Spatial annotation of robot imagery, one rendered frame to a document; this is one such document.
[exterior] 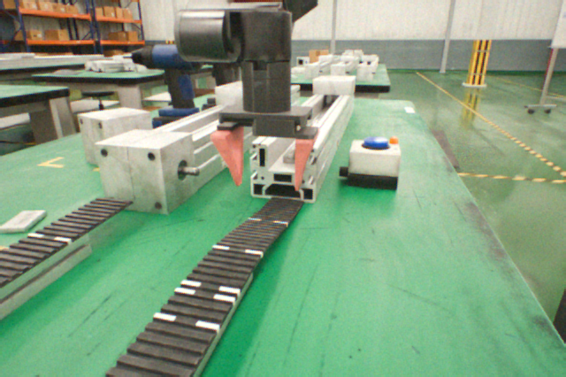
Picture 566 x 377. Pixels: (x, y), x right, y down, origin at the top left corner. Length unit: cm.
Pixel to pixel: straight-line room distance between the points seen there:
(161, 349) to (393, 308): 20
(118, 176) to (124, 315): 24
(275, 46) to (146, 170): 24
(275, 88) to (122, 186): 26
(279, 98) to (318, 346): 26
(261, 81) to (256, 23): 6
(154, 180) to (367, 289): 31
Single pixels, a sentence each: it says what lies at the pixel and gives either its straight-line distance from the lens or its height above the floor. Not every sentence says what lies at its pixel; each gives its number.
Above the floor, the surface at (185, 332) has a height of 81.
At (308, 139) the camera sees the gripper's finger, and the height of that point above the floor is 90.
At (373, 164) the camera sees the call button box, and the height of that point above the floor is 82.
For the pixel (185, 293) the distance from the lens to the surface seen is 31.
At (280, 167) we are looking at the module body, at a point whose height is 82.
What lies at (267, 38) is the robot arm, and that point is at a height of 100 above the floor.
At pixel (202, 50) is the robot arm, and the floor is 99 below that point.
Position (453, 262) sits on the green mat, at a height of 78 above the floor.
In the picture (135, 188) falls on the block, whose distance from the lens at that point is 54.
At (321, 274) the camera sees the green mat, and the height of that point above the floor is 78.
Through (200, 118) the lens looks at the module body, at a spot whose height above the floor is 86.
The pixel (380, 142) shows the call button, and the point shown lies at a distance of 61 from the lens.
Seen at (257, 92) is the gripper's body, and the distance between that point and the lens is 41.
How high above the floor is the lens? 100
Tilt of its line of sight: 22 degrees down
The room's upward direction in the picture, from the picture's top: straight up
